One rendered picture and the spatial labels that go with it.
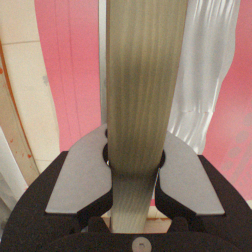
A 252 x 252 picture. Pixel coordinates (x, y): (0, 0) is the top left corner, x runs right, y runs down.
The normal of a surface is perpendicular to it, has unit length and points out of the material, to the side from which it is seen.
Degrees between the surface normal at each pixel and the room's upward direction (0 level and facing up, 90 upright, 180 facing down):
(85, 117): 0
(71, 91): 0
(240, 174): 0
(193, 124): 33
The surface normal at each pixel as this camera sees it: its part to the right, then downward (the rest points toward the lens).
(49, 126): 0.00, 0.48
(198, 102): -0.51, 0.51
